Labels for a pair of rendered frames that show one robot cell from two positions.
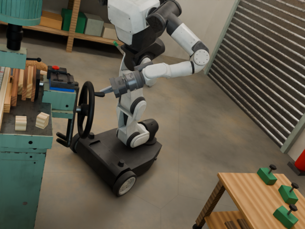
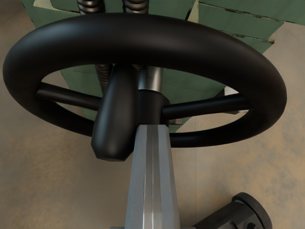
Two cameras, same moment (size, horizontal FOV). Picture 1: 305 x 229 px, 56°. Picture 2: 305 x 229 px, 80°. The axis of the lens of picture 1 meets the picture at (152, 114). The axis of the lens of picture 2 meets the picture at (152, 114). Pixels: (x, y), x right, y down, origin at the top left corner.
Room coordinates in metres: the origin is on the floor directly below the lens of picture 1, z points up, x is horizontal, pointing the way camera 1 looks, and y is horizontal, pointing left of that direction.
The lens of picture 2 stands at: (1.23, 0.25, 1.03)
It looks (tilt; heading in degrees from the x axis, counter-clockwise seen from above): 69 degrees down; 100
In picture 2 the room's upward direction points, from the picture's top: 25 degrees clockwise
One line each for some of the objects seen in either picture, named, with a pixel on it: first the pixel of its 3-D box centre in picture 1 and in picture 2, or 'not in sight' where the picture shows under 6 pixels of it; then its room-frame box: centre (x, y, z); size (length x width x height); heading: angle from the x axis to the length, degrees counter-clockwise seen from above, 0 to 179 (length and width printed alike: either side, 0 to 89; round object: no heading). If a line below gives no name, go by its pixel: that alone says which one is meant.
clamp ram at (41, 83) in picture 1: (44, 84); not in sight; (1.07, 0.48, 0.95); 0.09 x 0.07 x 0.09; 28
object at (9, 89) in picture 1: (12, 75); not in sight; (1.10, 0.65, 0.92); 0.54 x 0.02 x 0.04; 29
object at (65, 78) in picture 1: (61, 77); not in sight; (1.11, 0.43, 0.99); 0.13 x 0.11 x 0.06; 29
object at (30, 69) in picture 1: (29, 81); not in sight; (1.07, 0.55, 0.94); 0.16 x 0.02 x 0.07; 28
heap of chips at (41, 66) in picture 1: (33, 64); not in sight; (1.27, 0.64, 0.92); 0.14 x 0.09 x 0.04; 119
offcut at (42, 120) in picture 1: (42, 120); not in sight; (0.86, 0.38, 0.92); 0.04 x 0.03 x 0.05; 0
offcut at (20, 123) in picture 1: (20, 123); not in sight; (0.81, 0.43, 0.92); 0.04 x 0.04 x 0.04; 31
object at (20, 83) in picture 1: (21, 80); not in sight; (1.07, 0.59, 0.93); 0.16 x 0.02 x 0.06; 28
